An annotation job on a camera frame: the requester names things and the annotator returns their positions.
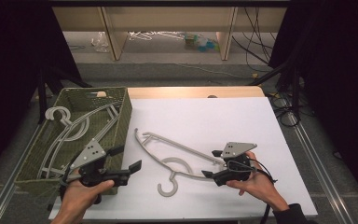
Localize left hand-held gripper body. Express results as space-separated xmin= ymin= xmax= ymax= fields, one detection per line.
xmin=64 ymin=138 xmax=132 ymax=189

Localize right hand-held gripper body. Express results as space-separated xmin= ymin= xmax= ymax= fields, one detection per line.
xmin=213 ymin=142 xmax=258 ymax=188

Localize grey plastic clothes hanger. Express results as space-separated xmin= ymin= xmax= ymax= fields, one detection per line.
xmin=36 ymin=104 xmax=121 ymax=181
xmin=133 ymin=127 xmax=228 ymax=198
xmin=41 ymin=103 xmax=122 ymax=179

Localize green woven basket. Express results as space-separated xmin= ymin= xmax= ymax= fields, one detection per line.
xmin=14 ymin=86 xmax=134 ymax=198

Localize person's right hand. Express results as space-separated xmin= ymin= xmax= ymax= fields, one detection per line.
xmin=226 ymin=150 xmax=283 ymax=209

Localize person's left hand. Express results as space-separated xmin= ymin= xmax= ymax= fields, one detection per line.
xmin=60 ymin=178 xmax=116 ymax=216

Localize black metal stand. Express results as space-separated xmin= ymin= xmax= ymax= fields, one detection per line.
xmin=247 ymin=60 xmax=303 ymax=126
xmin=36 ymin=64 xmax=93 ymax=125

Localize clear plastic bag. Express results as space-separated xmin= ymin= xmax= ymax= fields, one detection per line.
xmin=90 ymin=31 xmax=110 ymax=53

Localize colourful toys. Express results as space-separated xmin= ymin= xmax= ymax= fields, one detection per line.
xmin=184 ymin=32 xmax=221 ymax=53

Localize black curtain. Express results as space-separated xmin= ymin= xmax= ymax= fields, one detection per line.
xmin=268 ymin=0 xmax=358 ymax=213
xmin=0 ymin=0 xmax=82 ymax=183

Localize beige wooden desk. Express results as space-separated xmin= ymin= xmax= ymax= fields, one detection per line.
xmin=51 ymin=7 xmax=289 ymax=62

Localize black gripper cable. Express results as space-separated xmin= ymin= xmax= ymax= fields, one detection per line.
xmin=249 ymin=158 xmax=279 ymax=224

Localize black coiled floor cables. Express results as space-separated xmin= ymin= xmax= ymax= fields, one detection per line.
xmin=269 ymin=92 xmax=313 ymax=128

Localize thin pale floor cable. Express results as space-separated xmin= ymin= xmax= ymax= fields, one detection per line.
xmin=176 ymin=63 xmax=254 ymax=79

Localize metal floor rail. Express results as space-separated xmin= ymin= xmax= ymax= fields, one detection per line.
xmin=0 ymin=123 xmax=45 ymax=224
xmin=286 ymin=111 xmax=356 ymax=224

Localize black power cable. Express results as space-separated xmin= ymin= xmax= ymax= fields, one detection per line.
xmin=243 ymin=7 xmax=278 ymax=64
xmin=230 ymin=7 xmax=273 ymax=65

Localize white wire hangers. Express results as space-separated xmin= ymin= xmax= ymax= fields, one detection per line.
xmin=128 ymin=30 xmax=185 ymax=42

